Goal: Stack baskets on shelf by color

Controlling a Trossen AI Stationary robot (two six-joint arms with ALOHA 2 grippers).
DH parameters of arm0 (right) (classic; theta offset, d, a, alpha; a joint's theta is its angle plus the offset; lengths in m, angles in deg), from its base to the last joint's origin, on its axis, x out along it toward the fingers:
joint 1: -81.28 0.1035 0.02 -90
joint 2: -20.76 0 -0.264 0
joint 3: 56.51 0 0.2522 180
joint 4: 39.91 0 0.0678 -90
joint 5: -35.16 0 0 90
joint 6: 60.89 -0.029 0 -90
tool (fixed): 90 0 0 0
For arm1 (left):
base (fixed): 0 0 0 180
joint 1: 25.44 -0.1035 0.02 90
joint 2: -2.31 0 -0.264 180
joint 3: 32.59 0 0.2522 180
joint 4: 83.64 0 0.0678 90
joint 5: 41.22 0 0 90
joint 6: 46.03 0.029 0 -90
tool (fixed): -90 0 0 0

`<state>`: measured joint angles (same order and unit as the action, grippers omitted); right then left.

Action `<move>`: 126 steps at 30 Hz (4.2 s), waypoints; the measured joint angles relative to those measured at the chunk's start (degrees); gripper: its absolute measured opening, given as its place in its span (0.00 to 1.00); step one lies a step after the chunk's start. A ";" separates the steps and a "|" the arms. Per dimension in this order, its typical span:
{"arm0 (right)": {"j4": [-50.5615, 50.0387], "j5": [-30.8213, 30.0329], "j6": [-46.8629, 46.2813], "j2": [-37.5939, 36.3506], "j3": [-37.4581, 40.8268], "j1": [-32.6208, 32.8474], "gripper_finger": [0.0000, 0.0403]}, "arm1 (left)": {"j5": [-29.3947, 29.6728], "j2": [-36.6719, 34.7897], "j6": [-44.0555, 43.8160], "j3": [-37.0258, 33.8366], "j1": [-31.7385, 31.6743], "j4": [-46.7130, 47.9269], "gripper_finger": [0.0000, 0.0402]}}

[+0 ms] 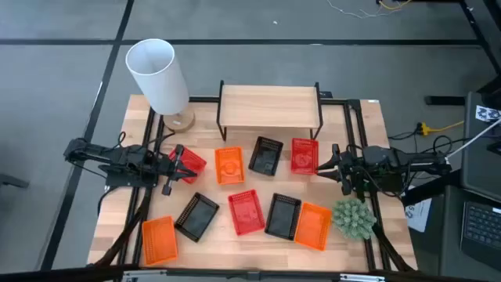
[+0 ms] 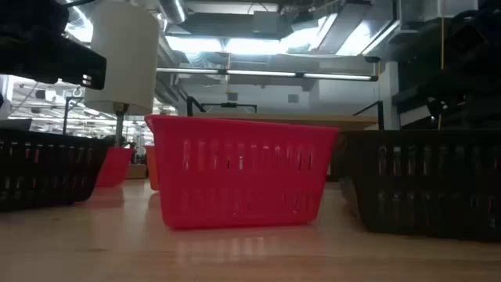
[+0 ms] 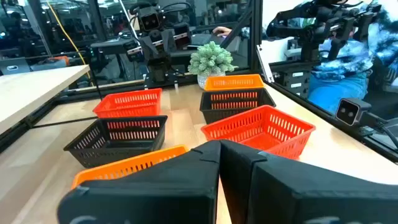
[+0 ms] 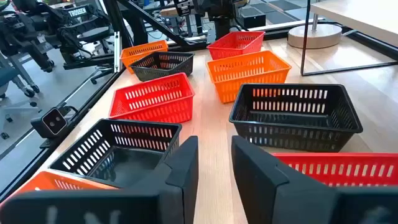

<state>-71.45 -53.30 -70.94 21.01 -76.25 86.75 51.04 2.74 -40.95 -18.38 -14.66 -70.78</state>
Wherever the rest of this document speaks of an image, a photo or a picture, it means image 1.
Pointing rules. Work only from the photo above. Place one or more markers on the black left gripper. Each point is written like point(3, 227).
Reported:
point(164, 169)

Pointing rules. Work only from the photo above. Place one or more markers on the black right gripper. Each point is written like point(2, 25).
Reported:
point(352, 168)

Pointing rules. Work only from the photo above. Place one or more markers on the red plastic basket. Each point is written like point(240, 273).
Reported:
point(194, 160)
point(246, 212)
point(304, 156)

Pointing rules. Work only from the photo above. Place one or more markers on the orange plastic basket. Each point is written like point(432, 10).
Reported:
point(229, 166)
point(313, 226)
point(159, 240)

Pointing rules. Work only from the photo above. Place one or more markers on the black plastic basket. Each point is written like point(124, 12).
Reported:
point(266, 156)
point(283, 216)
point(196, 216)

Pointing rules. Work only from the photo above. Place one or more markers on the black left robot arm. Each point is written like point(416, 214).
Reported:
point(117, 154)

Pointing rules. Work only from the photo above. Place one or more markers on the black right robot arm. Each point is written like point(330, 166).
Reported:
point(399, 160)

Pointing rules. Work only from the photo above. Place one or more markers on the round wooden lamp base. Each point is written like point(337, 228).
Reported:
point(184, 123)

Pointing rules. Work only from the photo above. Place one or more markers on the green artificial plant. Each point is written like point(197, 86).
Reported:
point(354, 219)

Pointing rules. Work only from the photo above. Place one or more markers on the white paper sheet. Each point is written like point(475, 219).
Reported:
point(419, 215)

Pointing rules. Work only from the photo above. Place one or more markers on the white cylindrical lamp shade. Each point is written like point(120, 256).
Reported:
point(160, 78)

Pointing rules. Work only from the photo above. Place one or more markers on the black laptop keyboard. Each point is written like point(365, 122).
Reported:
point(483, 227)

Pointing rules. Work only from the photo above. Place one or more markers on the printed marker card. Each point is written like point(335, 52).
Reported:
point(487, 113)

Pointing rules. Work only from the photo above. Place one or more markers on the wooden shelf with black frame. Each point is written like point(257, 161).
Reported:
point(270, 105)

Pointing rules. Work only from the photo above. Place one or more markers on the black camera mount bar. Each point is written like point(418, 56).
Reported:
point(250, 276)

